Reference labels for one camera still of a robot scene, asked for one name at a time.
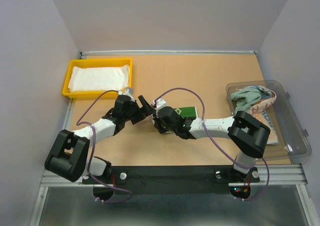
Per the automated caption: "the clear plastic storage bin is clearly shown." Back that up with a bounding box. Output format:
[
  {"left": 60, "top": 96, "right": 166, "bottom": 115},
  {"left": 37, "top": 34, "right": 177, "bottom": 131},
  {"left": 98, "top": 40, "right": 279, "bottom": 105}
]
[{"left": 226, "top": 80, "right": 312, "bottom": 164}]

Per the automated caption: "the aluminium frame rail front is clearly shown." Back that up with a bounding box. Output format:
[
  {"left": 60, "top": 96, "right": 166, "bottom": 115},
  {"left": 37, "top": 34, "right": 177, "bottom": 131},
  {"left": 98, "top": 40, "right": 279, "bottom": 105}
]
[{"left": 40, "top": 165, "right": 308, "bottom": 187}]

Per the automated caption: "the yellow plastic tray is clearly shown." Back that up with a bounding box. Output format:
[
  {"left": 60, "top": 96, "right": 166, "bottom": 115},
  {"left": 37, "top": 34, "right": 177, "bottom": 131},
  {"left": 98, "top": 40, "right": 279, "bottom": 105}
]
[{"left": 62, "top": 58, "right": 133, "bottom": 100}]

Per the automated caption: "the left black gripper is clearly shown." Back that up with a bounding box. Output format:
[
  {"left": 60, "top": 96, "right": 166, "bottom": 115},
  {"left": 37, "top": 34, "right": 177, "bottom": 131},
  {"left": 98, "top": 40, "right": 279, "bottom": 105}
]
[{"left": 122, "top": 95, "right": 156, "bottom": 124}]

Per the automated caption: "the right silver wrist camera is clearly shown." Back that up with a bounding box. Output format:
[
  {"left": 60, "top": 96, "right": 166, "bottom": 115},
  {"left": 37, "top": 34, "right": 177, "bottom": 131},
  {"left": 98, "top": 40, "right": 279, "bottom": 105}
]
[{"left": 151, "top": 98, "right": 167, "bottom": 116}]

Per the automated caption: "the aluminium rail back edge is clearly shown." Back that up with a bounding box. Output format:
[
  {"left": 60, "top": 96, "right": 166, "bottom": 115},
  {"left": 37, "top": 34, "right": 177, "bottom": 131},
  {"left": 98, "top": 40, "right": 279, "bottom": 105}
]
[{"left": 79, "top": 50, "right": 257, "bottom": 59}]

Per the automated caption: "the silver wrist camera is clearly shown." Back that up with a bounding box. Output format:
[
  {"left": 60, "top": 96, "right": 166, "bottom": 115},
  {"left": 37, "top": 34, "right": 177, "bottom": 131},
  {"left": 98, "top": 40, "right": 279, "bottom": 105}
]
[
  {"left": 118, "top": 87, "right": 134, "bottom": 101},
  {"left": 151, "top": 98, "right": 167, "bottom": 116}
]

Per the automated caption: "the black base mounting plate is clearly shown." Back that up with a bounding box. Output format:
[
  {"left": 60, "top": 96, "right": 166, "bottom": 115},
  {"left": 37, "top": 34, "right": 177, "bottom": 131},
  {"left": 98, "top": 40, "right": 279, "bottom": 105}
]
[{"left": 97, "top": 165, "right": 260, "bottom": 196}]

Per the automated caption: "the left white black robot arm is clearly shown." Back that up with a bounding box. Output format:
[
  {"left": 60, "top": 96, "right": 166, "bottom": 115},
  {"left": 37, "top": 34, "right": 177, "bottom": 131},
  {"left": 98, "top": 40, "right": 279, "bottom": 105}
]
[{"left": 44, "top": 95, "right": 155, "bottom": 182}]

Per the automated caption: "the green frog pattern towel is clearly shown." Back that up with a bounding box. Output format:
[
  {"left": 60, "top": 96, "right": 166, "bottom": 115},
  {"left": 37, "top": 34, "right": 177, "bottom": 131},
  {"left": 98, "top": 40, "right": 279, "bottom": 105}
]
[{"left": 158, "top": 107, "right": 198, "bottom": 133}]

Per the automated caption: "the orange and green printed towel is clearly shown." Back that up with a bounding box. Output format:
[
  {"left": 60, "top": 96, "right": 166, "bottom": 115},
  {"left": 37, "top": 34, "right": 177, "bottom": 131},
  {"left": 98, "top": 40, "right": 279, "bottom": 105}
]
[{"left": 248, "top": 85, "right": 279, "bottom": 145}]

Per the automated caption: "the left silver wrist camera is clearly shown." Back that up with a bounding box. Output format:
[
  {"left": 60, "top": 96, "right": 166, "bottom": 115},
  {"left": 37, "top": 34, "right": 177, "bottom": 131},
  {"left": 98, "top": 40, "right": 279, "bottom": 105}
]
[{"left": 118, "top": 87, "right": 134, "bottom": 101}]

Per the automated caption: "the white terry towel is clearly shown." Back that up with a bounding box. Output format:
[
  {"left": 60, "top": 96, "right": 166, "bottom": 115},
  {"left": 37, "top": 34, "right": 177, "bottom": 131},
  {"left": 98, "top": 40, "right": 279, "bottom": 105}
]
[{"left": 68, "top": 65, "right": 130, "bottom": 92}]

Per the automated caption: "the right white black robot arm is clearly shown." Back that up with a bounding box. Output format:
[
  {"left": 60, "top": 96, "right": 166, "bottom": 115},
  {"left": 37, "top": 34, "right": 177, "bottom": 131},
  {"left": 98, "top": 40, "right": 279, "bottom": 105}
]
[{"left": 152, "top": 106, "right": 270, "bottom": 181}]

